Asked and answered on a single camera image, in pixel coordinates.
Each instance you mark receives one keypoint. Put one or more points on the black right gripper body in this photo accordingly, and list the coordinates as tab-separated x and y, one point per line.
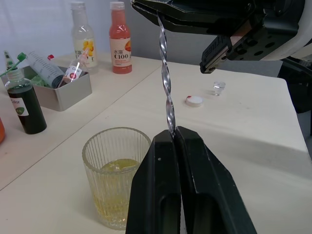
263	36

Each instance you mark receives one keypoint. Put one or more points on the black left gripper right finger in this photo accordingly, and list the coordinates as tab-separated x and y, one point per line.
209	190

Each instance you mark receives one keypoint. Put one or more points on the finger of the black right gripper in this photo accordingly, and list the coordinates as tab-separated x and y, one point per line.
195	23
207	5

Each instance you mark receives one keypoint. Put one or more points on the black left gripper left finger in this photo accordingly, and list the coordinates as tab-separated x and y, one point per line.
153	185

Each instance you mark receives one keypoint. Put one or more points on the long twisted metal spoon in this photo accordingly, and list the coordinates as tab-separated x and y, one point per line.
165	73

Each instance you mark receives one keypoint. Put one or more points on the clear glass bottle stopper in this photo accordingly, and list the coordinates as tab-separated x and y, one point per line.
218	87

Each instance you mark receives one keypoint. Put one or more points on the white bottle cap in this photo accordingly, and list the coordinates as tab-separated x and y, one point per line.
194	101

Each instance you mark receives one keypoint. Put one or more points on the ribbed clear drinking glass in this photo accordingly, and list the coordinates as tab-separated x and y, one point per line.
107	185

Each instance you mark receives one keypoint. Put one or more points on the pink juice bottle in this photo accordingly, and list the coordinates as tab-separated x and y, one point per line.
120	48

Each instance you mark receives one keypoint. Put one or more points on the clear bottle yellow print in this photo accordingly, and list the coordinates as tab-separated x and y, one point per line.
84	46

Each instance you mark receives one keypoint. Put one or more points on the small red colouring bottle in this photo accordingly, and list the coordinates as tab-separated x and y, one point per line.
73	73

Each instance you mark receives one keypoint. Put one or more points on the dark green colouring bottle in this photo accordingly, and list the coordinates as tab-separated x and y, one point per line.
26	109

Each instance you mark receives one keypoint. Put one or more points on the grey metal tray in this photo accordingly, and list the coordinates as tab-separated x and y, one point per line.
68	95

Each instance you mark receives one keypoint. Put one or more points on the clear graduated tube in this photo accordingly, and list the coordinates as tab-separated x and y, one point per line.
45	67

